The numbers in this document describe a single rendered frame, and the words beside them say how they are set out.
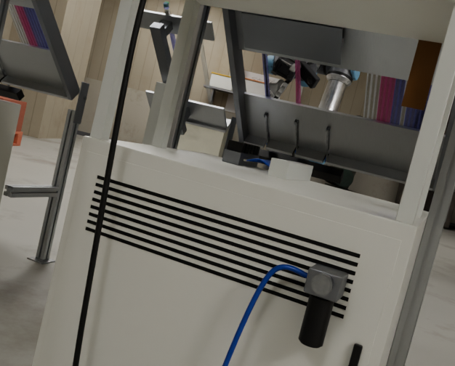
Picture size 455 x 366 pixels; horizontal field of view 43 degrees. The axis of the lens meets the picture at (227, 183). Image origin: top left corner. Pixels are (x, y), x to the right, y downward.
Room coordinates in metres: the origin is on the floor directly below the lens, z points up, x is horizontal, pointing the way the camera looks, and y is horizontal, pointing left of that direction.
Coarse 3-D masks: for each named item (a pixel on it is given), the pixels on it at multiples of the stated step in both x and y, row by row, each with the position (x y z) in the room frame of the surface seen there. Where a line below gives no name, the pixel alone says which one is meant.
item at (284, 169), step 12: (228, 132) 2.08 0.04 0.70; (228, 144) 1.57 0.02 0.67; (240, 144) 1.56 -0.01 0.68; (228, 156) 1.56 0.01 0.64; (240, 156) 1.55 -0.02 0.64; (252, 156) 1.64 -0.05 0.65; (276, 168) 1.43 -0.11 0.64; (288, 168) 1.42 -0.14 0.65; (300, 168) 1.53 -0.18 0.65; (312, 168) 1.65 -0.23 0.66; (300, 180) 1.56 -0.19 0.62
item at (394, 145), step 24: (264, 96) 1.94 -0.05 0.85; (264, 120) 2.01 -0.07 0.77; (288, 120) 1.96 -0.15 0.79; (312, 120) 1.91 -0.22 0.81; (336, 120) 1.87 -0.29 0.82; (360, 120) 1.82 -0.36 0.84; (312, 144) 1.99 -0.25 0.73; (336, 144) 1.94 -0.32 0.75; (360, 144) 1.89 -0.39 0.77; (384, 144) 1.85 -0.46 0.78; (408, 144) 1.81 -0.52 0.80; (408, 168) 1.88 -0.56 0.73
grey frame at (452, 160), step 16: (208, 16) 1.64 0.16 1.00; (192, 48) 1.60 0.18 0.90; (192, 64) 1.61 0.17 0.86; (192, 80) 1.63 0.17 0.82; (176, 112) 1.60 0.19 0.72; (176, 128) 1.61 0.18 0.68; (176, 144) 1.63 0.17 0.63; (448, 144) 1.35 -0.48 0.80; (448, 160) 1.35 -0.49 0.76; (448, 176) 1.35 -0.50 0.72; (448, 192) 1.34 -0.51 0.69; (432, 208) 1.35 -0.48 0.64; (432, 224) 1.36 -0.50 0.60; (432, 240) 1.34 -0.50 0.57; (416, 256) 1.35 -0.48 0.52; (432, 256) 1.34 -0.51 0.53; (416, 272) 1.35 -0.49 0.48; (416, 288) 1.35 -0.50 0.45; (416, 304) 1.34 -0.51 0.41; (400, 320) 1.35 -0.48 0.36; (416, 320) 1.34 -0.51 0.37; (400, 336) 1.35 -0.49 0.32; (400, 352) 1.34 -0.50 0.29
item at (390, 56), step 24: (240, 24) 1.77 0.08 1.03; (264, 24) 1.68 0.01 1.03; (288, 24) 1.65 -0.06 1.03; (312, 24) 1.61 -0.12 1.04; (240, 48) 1.83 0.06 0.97; (264, 48) 1.74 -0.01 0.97; (288, 48) 1.70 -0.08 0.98; (312, 48) 1.67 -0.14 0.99; (336, 48) 1.63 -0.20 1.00; (360, 48) 1.65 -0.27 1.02; (384, 48) 1.61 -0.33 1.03; (408, 48) 1.58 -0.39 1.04; (384, 72) 1.67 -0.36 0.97; (408, 72) 1.63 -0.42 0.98
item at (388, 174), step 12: (252, 144) 2.06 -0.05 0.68; (264, 144) 2.05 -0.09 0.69; (276, 144) 2.04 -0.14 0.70; (288, 144) 2.04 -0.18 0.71; (300, 156) 1.99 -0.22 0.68; (312, 156) 1.98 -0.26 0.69; (324, 156) 1.98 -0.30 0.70; (336, 156) 1.97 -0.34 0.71; (348, 168) 1.93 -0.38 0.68; (360, 168) 1.92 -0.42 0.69; (372, 168) 1.92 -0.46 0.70; (384, 168) 1.91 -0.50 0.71; (396, 180) 1.88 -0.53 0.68; (432, 180) 1.86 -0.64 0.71
